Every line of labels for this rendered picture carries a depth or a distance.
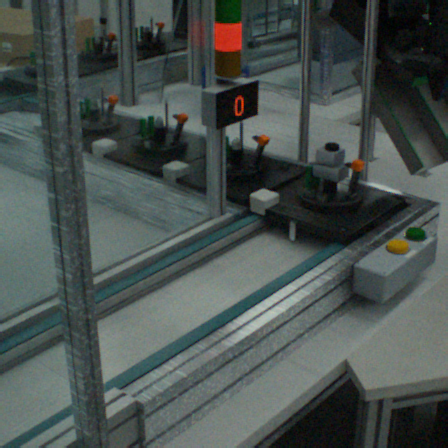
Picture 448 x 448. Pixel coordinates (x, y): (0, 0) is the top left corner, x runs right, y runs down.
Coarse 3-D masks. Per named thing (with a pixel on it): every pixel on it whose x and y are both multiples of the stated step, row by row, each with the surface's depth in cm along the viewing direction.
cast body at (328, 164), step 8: (328, 144) 162; (336, 144) 162; (320, 152) 162; (328, 152) 161; (336, 152) 161; (344, 152) 163; (320, 160) 163; (328, 160) 162; (336, 160) 161; (312, 168) 165; (320, 168) 164; (328, 168) 162; (336, 168) 161; (344, 168) 162; (320, 176) 164; (328, 176) 163; (336, 176) 162; (344, 176) 163
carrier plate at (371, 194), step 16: (304, 176) 179; (288, 192) 171; (368, 192) 172; (384, 192) 172; (272, 208) 164; (288, 208) 164; (368, 208) 164; (384, 208) 164; (400, 208) 168; (288, 224) 161; (304, 224) 158; (320, 224) 157; (336, 224) 157; (352, 224) 157; (368, 224) 158; (336, 240) 154; (352, 240) 155
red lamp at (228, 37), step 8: (216, 24) 144; (224, 24) 143; (232, 24) 143; (240, 24) 144; (216, 32) 144; (224, 32) 143; (232, 32) 143; (240, 32) 145; (216, 40) 145; (224, 40) 144; (232, 40) 144; (240, 40) 145; (216, 48) 146; (224, 48) 144; (232, 48) 145; (240, 48) 146
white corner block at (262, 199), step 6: (258, 192) 166; (264, 192) 166; (270, 192) 166; (276, 192) 166; (252, 198) 165; (258, 198) 164; (264, 198) 164; (270, 198) 164; (276, 198) 165; (252, 204) 166; (258, 204) 165; (264, 204) 164; (270, 204) 164; (252, 210) 166; (258, 210) 165; (264, 210) 164
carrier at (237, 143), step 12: (240, 132) 185; (228, 144) 184; (240, 144) 179; (228, 156) 185; (240, 156) 180; (252, 156) 186; (264, 156) 191; (228, 168) 176; (240, 168) 179; (252, 168) 177; (264, 168) 179; (276, 168) 184; (288, 168) 184; (300, 168) 184; (228, 180) 176; (240, 180) 176; (252, 180) 177; (264, 180) 177; (276, 180) 177; (288, 180) 178; (228, 192) 171; (240, 192) 171; (252, 192) 171; (240, 204) 168
